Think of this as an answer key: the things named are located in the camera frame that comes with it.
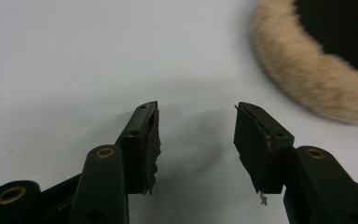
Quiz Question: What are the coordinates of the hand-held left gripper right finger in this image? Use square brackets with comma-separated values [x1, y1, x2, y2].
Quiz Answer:
[233, 101, 358, 224]

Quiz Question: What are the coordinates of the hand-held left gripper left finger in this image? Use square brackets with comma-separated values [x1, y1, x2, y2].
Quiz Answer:
[68, 100, 162, 224]

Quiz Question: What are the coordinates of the black cloth with beige fur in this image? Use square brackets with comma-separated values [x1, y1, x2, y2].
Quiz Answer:
[251, 0, 358, 127]

